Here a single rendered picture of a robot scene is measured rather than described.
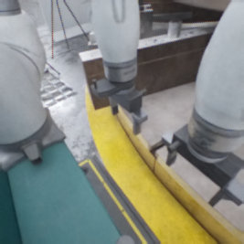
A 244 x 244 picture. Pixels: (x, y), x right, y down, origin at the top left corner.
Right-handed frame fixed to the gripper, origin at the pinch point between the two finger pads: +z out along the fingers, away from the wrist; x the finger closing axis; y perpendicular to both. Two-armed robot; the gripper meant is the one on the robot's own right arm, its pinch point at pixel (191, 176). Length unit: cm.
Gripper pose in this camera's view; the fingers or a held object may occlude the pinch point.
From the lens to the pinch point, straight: 46.6
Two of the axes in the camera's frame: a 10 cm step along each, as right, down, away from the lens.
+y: -8.0, 4.6, -3.7
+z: 0.8, 7.0, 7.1
